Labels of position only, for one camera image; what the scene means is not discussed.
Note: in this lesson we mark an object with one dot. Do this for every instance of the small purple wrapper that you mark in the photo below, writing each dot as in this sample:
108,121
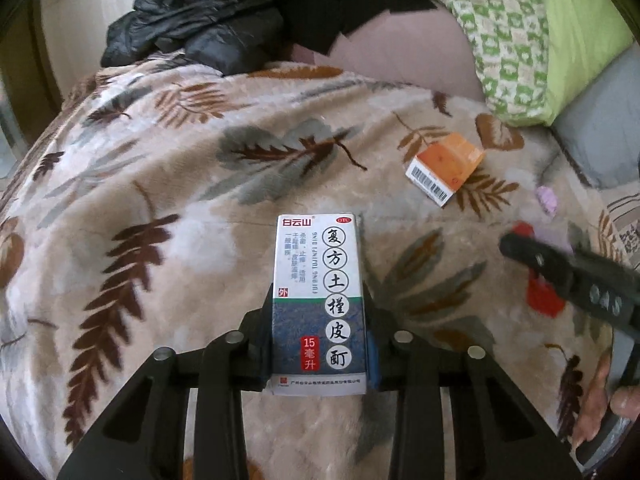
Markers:
547,200

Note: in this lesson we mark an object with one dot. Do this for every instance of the orange small box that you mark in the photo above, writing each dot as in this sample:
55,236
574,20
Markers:
444,166

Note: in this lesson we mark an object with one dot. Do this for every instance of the red wrapper piece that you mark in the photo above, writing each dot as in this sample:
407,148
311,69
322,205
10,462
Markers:
540,295

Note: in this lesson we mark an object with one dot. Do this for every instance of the blue white medicine box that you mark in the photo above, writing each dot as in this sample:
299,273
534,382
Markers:
318,326

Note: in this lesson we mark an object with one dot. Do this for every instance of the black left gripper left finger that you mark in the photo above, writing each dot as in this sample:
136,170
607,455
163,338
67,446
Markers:
142,432

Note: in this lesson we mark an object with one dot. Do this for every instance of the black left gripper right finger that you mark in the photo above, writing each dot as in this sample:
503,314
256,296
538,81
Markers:
448,414

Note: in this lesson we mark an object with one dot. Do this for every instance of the black jacket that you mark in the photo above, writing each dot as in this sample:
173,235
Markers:
238,36

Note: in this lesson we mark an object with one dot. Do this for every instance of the green patterned quilt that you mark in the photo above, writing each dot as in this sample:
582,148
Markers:
533,57

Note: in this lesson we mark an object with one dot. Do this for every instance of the grey blue pillow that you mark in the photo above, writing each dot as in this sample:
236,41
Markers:
599,130

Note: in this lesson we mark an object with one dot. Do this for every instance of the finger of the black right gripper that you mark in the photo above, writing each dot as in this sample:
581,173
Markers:
553,263

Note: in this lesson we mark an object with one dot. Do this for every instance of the striped beige pillow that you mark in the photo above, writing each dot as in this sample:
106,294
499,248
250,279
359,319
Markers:
622,206

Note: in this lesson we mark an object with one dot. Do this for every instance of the pink bed sheet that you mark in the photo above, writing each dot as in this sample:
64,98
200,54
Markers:
426,48

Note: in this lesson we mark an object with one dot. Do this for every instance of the leaf pattern bed blanket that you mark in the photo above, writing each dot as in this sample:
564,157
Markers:
145,216

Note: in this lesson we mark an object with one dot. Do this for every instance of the person's right hand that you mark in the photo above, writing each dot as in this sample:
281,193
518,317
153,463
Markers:
624,402

